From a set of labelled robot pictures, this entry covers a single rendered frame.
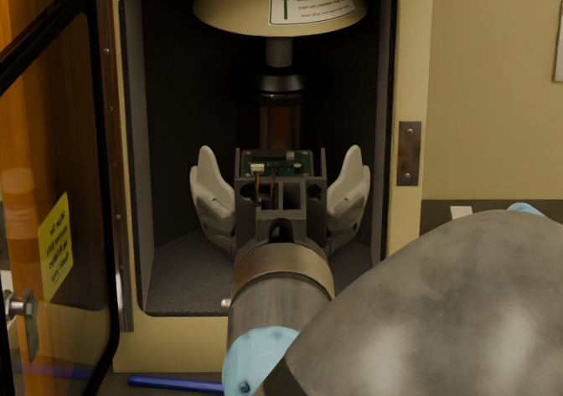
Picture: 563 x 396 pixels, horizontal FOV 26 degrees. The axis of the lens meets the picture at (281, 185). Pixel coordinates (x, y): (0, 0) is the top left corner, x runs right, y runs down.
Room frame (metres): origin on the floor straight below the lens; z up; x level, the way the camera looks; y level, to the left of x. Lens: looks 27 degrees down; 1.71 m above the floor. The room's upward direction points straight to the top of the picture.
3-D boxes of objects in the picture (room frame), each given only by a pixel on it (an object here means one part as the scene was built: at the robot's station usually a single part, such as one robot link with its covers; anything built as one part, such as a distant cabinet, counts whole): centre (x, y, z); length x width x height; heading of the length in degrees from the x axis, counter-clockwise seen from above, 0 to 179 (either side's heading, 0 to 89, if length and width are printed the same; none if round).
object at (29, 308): (0.80, 0.20, 1.18); 0.02 x 0.02 x 0.06; 81
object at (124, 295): (1.07, 0.17, 1.19); 0.03 x 0.02 x 0.39; 90
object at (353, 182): (0.91, -0.06, 1.26); 0.09 x 0.03 x 0.06; 144
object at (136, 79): (1.20, 0.02, 1.19); 0.26 x 0.24 x 0.35; 90
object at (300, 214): (0.82, 0.00, 1.26); 0.12 x 0.08 x 0.09; 0
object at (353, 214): (0.87, -0.04, 1.23); 0.09 x 0.05 x 0.02; 144
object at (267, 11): (1.18, 0.00, 1.34); 0.18 x 0.18 x 0.05
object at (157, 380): (1.05, 0.09, 0.95); 0.14 x 0.01 x 0.01; 81
